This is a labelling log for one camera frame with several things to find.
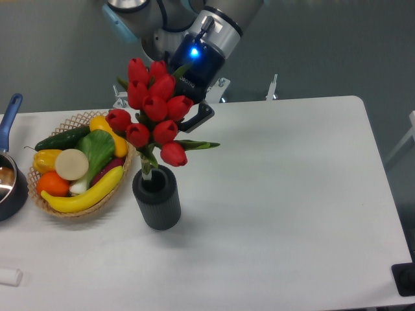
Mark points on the yellow squash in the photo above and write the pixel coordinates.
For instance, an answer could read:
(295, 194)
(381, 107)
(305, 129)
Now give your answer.
(116, 142)

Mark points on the white furniture at right edge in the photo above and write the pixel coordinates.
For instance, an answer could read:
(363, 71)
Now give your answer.
(402, 147)

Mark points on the green bok choy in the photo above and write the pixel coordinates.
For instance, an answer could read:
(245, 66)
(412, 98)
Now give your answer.
(98, 146)

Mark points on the purple eggplant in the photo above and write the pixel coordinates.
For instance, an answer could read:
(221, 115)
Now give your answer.
(115, 162)

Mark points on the yellow banana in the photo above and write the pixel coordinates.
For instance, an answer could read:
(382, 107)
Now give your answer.
(89, 198)

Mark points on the black device at table edge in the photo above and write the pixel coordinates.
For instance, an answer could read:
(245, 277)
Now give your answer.
(404, 278)

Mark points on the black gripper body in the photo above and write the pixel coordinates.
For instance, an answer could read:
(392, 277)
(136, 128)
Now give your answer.
(202, 63)

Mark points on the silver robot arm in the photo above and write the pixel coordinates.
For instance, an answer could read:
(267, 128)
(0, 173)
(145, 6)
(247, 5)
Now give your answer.
(202, 33)

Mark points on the blue handled saucepan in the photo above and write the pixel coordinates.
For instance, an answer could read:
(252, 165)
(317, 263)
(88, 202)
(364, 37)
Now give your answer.
(14, 187)

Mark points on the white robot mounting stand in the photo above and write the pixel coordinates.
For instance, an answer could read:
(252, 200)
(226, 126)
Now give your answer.
(215, 93)

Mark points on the orange fruit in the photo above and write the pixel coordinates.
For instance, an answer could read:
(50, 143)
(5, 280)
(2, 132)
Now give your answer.
(53, 184)

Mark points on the woven wicker basket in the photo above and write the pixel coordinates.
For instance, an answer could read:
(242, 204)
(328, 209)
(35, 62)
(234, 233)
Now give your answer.
(76, 121)

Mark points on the yellow bell pepper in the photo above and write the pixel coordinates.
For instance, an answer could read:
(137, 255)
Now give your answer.
(44, 160)

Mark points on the dark grey ribbed vase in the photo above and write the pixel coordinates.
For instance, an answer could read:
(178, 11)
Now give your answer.
(158, 199)

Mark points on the red tulip bouquet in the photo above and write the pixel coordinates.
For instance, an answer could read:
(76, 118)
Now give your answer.
(160, 111)

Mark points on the beige round disc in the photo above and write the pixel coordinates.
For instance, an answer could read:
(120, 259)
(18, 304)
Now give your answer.
(71, 164)

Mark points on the white cylinder object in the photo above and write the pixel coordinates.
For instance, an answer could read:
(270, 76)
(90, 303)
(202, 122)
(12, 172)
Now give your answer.
(10, 276)

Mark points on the green cucumber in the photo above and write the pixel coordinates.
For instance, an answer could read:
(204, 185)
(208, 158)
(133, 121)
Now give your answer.
(62, 141)

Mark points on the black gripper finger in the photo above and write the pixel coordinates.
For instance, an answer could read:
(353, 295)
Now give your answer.
(204, 113)

